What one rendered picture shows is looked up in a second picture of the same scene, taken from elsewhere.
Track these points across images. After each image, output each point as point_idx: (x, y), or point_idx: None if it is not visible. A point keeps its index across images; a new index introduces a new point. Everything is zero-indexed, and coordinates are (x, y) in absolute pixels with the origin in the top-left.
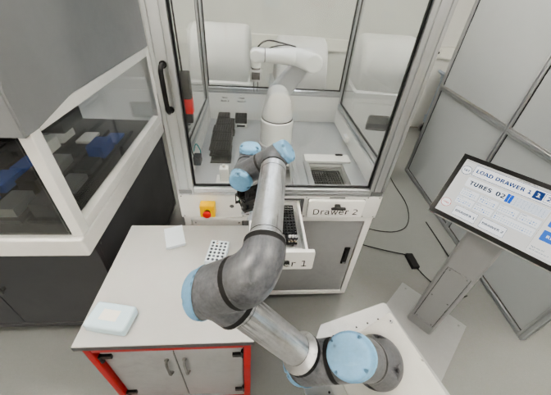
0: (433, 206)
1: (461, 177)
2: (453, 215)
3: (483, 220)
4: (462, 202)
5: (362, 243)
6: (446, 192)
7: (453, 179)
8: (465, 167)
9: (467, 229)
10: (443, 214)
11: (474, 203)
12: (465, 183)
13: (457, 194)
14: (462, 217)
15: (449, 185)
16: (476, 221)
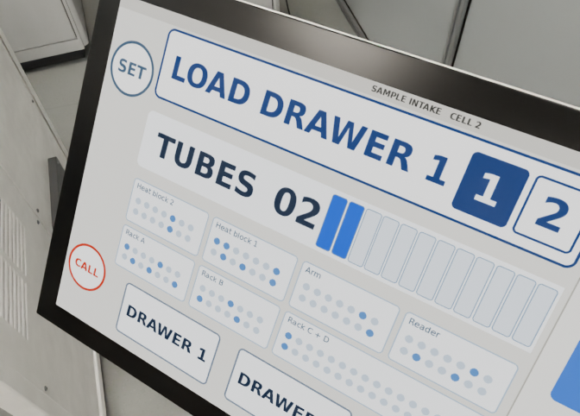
0: (49, 299)
1: (117, 118)
2: (124, 343)
3: (242, 362)
4: (148, 269)
5: (6, 391)
6: (78, 214)
7: (89, 139)
8: (122, 53)
9: (190, 412)
10: (91, 336)
11: (192, 270)
12: (139, 156)
13: (119, 224)
14: (161, 351)
15: (83, 175)
16: (217, 372)
